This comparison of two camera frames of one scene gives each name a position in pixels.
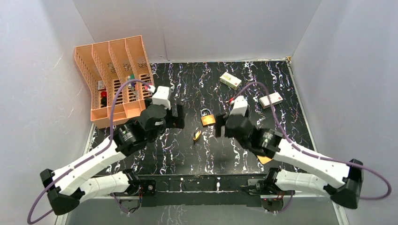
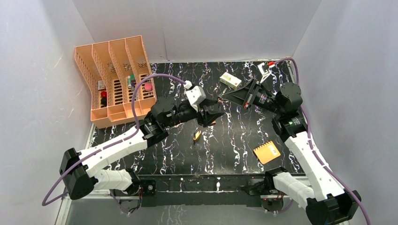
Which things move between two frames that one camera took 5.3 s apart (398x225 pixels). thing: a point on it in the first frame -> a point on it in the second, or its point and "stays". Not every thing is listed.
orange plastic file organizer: [104, 64] stays
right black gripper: [220, 120] -> [246, 95]
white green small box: [230, 80] stays
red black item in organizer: [103, 99] stays
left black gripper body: [178, 115] -> [202, 111]
